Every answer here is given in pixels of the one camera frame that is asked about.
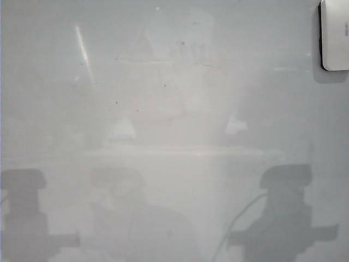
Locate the white whiteboard eraser black felt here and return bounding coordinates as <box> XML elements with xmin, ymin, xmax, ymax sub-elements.
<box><xmin>318</xmin><ymin>0</ymin><xmax>349</xmax><ymax>73</ymax></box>

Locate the white glossy whiteboard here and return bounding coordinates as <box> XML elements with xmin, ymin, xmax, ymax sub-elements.
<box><xmin>1</xmin><ymin>0</ymin><xmax>349</xmax><ymax>262</ymax></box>

